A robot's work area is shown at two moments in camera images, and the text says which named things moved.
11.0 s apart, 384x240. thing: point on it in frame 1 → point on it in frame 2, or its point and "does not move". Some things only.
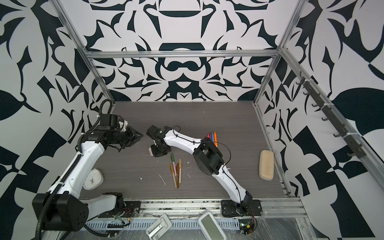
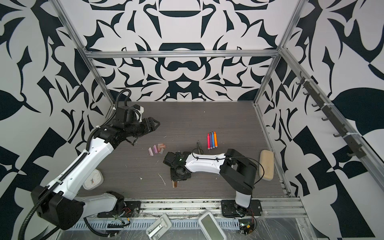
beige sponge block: [266, 165] does not move
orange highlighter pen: [215, 139] does not move
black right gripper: [157, 154] → [173, 178]
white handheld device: [159, 228] does not move
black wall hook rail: [330, 114] does not move
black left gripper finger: [135, 133] → [154, 124]
